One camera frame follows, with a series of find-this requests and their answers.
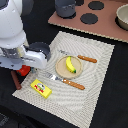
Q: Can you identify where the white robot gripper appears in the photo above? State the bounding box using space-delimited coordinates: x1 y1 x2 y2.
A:
0 45 48 70

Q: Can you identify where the red toy tomato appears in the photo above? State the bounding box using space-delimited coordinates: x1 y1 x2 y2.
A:
17 65 30 76

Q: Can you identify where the reddish brown toy sausage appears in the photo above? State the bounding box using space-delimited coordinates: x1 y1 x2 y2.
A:
11 71 22 90

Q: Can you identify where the grey toy frying pan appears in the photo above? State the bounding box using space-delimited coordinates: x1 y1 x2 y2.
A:
28 42 51 60

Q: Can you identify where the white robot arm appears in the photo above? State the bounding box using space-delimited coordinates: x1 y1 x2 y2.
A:
0 0 47 70

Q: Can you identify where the yellow toy butter box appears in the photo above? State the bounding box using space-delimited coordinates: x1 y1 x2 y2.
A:
31 79 52 99

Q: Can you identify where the round wooden plate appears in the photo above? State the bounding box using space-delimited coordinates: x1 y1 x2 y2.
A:
55 56 83 79

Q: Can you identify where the yellow toy banana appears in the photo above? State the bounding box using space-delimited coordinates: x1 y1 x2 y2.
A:
66 56 76 73

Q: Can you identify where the beige woven placemat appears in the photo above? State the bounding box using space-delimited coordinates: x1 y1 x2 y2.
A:
13 32 114 128

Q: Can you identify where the dark grey toy pot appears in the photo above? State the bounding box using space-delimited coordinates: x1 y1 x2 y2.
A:
55 0 75 18

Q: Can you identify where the black burner disc front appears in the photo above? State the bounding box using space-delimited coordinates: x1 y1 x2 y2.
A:
80 13 98 25

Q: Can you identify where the black burner disc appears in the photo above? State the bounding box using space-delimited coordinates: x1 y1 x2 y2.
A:
88 1 104 10
80 13 98 25

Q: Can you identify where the black burner disc rear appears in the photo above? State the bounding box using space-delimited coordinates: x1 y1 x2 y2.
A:
88 1 104 10

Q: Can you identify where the pink toy stove board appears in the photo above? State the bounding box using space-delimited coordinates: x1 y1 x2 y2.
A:
48 0 128 42

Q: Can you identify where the black tablecloth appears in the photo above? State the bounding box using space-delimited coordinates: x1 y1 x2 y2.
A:
0 0 128 128

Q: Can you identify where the beige bowl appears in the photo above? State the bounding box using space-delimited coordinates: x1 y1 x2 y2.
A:
116 4 128 31

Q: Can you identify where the wooden handled toy fork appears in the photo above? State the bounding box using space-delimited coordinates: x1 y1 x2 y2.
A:
45 72 85 90

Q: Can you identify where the wooden handled toy knife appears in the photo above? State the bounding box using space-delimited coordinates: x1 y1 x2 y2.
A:
58 50 97 63

